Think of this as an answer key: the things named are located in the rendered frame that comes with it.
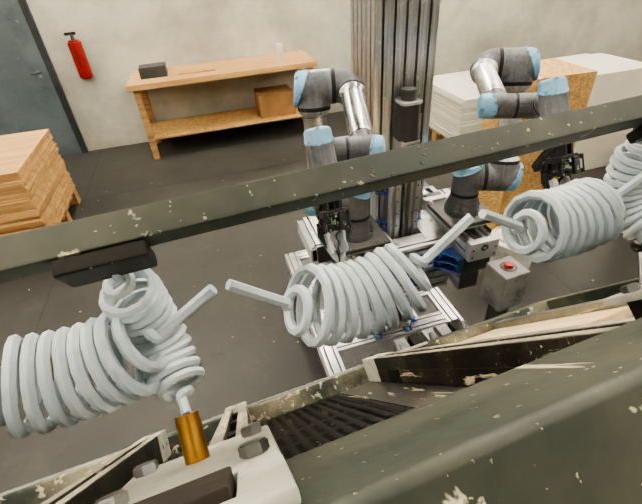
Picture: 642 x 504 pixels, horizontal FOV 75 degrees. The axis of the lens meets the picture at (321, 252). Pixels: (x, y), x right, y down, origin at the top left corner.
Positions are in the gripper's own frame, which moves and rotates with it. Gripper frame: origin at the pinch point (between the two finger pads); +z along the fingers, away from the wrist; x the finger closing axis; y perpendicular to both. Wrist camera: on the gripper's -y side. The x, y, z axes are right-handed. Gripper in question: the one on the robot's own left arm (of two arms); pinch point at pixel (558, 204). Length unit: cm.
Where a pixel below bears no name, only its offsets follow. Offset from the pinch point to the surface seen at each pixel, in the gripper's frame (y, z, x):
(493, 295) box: -43, 39, 1
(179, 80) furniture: -401, -163, -135
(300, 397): -11, 45, -85
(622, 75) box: -226, -66, 258
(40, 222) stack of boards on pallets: -267, -31, -257
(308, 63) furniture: -407, -164, 15
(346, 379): -13, 44, -70
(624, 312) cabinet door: 33.6, 21.5, -13.3
